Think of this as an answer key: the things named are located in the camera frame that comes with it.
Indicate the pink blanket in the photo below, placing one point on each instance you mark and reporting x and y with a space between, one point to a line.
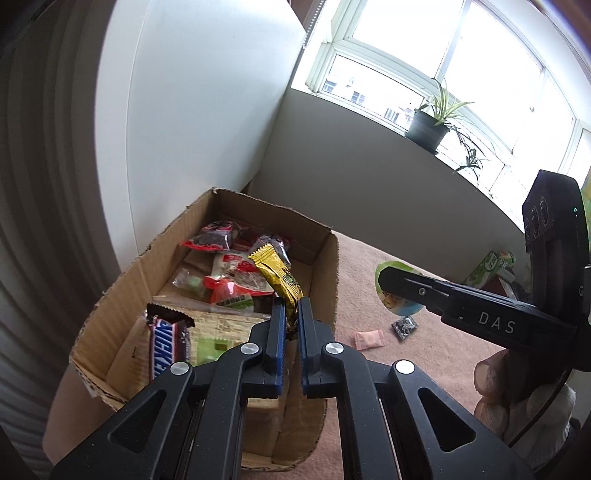
369 286

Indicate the green candy packet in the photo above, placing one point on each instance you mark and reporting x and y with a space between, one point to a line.
191 282

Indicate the snack cup with printed lid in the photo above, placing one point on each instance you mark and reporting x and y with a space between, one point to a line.
397 307

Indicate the window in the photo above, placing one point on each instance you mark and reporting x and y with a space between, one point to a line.
392 27

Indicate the red and white snack pouch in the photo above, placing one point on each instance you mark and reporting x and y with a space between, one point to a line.
240 272

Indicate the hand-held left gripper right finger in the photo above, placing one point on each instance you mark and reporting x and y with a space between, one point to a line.
303 344

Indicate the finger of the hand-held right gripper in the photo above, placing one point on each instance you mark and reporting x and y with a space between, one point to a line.
415 290

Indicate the beige printed flat packet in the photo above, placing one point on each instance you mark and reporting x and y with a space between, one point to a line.
212 327

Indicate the dark cake in clear wrapper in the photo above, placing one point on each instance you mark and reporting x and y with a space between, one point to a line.
212 240
277 244

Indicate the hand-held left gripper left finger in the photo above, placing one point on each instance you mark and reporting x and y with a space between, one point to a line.
279 344

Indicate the white cabinet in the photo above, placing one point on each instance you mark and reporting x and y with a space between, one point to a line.
184 115

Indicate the cardboard box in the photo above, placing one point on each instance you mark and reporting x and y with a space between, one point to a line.
138 286

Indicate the yellow snack packet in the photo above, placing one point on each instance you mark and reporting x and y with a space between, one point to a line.
277 277

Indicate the pink candy packet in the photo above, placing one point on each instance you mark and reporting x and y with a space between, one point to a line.
369 339

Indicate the green carton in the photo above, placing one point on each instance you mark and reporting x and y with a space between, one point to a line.
487 267

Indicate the small dark candy packet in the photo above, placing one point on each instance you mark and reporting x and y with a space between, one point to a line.
405 328

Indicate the grey curtain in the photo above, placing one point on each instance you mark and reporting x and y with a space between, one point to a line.
46 184

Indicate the potted spider plant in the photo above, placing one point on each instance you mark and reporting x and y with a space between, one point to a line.
427 129

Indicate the person's right hand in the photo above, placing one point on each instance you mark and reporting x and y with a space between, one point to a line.
498 406

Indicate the brown chocolate bar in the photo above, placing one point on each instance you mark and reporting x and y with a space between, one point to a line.
166 346

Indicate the red and green snack packet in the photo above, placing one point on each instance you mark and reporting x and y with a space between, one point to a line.
228 295

